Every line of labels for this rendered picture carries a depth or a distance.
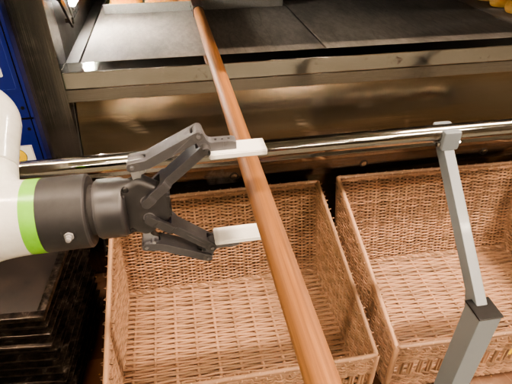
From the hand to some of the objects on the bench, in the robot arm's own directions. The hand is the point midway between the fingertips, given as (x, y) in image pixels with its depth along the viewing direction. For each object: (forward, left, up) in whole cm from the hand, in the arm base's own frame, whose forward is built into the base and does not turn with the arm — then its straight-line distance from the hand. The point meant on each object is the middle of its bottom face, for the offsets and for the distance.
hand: (256, 191), depth 59 cm
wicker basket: (-1, +26, -61) cm, 66 cm away
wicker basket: (+58, +26, -61) cm, 88 cm away
